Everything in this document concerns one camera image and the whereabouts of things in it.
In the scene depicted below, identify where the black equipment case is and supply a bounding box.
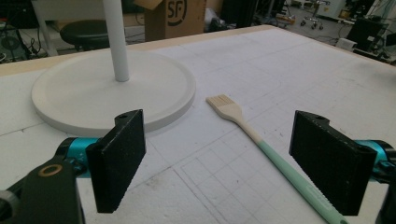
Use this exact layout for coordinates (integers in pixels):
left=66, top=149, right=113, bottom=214
left=346, top=18, right=390, bottom=52

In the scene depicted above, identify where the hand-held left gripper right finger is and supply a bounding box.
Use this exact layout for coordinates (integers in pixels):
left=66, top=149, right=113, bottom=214
left=289, top=110, right=396, bottom=217

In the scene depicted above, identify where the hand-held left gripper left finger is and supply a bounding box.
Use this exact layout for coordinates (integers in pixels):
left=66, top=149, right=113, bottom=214
left=56, top=108, right=147, bottom=214

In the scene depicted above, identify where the white power adapter box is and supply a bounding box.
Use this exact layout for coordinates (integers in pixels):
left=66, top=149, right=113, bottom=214
left=335, top=37, right=359, bottom=52

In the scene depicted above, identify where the brown cardboard box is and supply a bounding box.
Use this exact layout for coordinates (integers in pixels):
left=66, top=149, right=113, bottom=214
left=134, top=0, right=207, bottom=43

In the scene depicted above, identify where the white round stand with pole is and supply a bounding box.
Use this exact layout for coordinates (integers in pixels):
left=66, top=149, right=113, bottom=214
left=31, top=0, right=197, bottom=138

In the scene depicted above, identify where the silicone basting brush green handle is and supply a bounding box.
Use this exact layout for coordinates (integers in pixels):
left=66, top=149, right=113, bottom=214
left=205, top=94, right=350, bottom=224

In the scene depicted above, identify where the black round stool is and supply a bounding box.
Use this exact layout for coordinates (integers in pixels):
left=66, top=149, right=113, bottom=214
left=59, top=19, right=110, bottom=52

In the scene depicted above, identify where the office chair wheeled base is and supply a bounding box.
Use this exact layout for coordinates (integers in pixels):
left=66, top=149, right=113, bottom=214
left=300, top=0, right=332, bottom=31

